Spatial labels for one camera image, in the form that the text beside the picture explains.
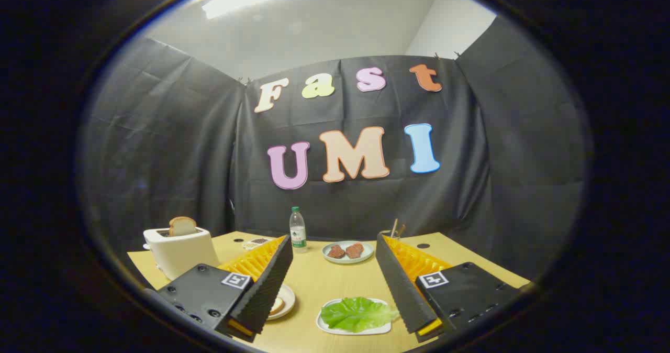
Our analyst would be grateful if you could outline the white toaster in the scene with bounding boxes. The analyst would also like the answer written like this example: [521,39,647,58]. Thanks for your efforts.
[143,226,220,281]

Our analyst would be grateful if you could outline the clear plastic water bottle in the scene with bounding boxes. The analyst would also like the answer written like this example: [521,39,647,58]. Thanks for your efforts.
[289,206,308,253]

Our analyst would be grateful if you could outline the white square plate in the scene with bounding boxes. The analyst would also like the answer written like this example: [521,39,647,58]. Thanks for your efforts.
[316,297,393,336]

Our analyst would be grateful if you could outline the small white round plate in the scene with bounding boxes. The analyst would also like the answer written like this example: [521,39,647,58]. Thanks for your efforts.
[266,284,296,321]

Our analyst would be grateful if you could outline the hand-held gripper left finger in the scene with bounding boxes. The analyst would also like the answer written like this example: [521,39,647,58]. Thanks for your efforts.
[156,234,295,343]

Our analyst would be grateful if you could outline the pale green round plate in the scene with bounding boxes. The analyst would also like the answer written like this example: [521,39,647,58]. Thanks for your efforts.
[322,240,375,264]

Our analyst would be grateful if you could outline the bread slice in toaster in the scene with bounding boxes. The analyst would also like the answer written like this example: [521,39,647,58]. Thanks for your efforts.
[169,216,198,237]

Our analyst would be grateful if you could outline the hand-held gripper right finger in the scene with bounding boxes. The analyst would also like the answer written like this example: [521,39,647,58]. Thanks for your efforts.
[375,233,524,343]

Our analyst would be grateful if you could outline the green lettuce leaf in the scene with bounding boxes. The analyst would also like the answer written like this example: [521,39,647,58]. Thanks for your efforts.
[320,297,401,333]

